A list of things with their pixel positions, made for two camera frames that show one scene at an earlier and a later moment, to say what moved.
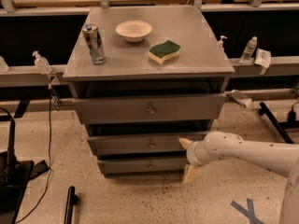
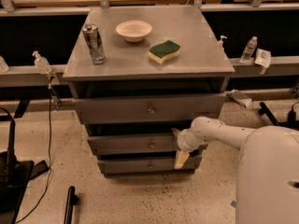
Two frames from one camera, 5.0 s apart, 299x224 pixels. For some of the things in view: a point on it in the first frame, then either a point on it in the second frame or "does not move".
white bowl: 134,31 does not move
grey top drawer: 144,109 does not move
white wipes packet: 263,58 does not move
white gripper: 191,154 → 183,143
